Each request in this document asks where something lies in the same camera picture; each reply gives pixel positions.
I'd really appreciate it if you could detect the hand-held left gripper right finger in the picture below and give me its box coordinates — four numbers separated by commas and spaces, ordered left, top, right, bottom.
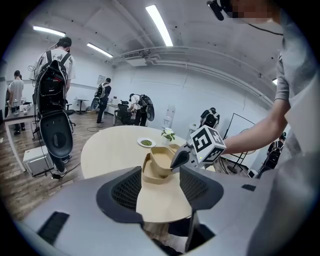
179, 164, 275, 256

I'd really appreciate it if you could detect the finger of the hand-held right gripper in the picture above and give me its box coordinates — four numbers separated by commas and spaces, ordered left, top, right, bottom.
169, 143, 194, 174

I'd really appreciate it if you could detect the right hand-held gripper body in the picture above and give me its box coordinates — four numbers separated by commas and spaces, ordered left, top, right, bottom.
186, 124, 227, 170

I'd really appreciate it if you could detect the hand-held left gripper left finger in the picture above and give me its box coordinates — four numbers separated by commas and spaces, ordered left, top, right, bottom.
14, 165, 168, 256

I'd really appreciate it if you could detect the person's right forearm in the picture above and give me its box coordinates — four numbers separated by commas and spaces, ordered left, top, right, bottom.
222, 98, 292, 154

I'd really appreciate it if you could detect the white flower potted plant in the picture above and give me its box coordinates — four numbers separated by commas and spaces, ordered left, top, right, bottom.
161, 127, 177, 146

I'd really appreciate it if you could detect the white plate of green peas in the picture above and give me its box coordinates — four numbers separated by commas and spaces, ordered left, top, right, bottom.
136, 137, 157, 148

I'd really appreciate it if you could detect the black-framed whiteboard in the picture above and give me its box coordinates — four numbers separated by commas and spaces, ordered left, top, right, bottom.
223, 112, 256, 141

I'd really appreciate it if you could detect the white water dispenser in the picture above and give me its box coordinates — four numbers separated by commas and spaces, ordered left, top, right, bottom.
163, 104, 177, 130

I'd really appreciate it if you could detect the black office chair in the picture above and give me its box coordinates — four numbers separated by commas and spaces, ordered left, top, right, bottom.
113, 99, 137, 127
65, 103, 77, 127

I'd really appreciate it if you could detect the white box appliance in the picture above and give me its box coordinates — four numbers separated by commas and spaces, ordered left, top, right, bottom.
22, 145, 55, 178

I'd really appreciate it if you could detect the small white side table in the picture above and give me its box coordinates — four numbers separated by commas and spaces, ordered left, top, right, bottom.
74, 97, 90, 115

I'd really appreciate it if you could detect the white ceiling air conditioner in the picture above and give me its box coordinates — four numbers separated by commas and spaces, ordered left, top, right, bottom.
122, 49, 148, 68

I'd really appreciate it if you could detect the person's grey t-shirt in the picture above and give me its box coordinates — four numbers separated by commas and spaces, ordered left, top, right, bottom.
273, 9, 320, 176

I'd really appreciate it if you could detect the white-framed desk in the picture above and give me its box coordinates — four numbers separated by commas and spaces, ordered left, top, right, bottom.
3, 104, 41, 173

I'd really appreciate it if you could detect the person's head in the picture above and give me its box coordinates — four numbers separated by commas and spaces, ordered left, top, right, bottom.
228, 0, 282, 25

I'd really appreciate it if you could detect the black head-mounted camera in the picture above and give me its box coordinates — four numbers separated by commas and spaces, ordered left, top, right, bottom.
206, 0, 230, 21

